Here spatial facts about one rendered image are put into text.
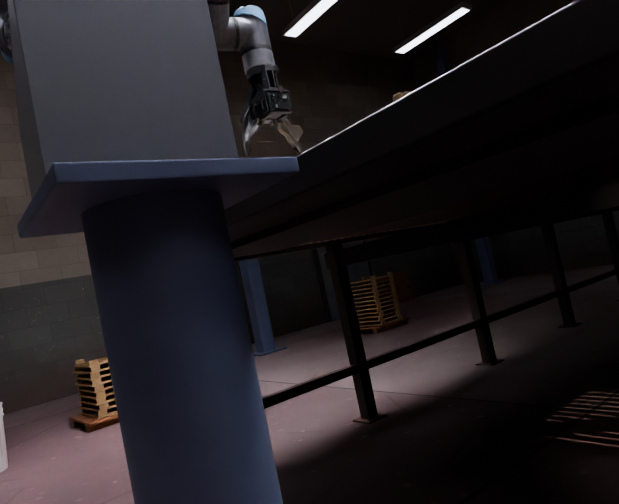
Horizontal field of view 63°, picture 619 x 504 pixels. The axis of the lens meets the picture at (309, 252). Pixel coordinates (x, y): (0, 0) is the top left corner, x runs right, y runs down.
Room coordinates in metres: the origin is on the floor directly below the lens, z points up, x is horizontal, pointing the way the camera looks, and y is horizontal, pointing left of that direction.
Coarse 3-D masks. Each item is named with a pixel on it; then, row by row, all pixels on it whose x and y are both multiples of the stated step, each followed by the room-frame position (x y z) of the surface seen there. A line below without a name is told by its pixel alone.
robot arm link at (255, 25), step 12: (240, 12) 1.15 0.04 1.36; (252, 12) 1.15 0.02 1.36; (240, 24) 1.13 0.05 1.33; (252, 24) 1.14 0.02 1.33; (264, 24) 1.16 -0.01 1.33; (240, 36) 1.14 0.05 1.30; (252, 36) 1.14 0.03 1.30; (264, 36) 1.15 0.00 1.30; (240, 48) 1.16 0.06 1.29; (252, 48) 1.14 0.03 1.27
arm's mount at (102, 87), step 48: (48, 0) 0.51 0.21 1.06; (96, 0) 0.54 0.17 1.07; (144, 0) 0.57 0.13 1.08; (192, 0) 0.60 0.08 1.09; (48, 48) 0.51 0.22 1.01; (96, 48) 0.53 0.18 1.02; (144, 48) 0.56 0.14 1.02; (192, 48) 0.60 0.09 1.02; (48, 96) 0.50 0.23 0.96; (96, 96) 0.53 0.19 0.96; (144, 96) 0.56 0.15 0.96; (192, 96) 0.59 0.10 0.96; (48, 144) 0.50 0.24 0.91; (96, 144) 0.52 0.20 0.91; (144, 144) 0.55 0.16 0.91; (192, 144) 0.58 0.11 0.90
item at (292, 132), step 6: (282, 120) 1.20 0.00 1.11; (288, 120) 1.20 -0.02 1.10; (282, 126) 1.21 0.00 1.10; (288, 126) 1.21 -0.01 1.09; (294, 126) 1.20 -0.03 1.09; (300, 126) 1.19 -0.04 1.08; (282, 132) 1.22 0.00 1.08; (288, 132) 1.22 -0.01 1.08; (294, 132) 1.21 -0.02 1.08; (300, 132) 1.20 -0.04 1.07; (288, 138) 1.22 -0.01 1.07; (294, 138) 1.22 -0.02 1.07; (294, 144) 1.23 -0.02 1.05; (300, 144) 1.23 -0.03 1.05; (300, 150) 1.23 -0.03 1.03
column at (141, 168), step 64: (64, 192) 0.47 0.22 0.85; (128, 192) 0.52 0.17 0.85; (192, 192) 0.57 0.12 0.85; (256, 192) 0.67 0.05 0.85; (128, 256) 0.54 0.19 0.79; (192, 256) 0.56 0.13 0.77; (128, 320) 0.55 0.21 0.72; (192, 320) 0.55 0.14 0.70; (128, 384) 0.55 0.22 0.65; (192, 384) 0.54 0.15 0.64; (256, 384) 0.61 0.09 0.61; (128, 448) 0.57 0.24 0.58; (192, 448) 0.54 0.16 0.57; (256, 448) 0.58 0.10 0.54
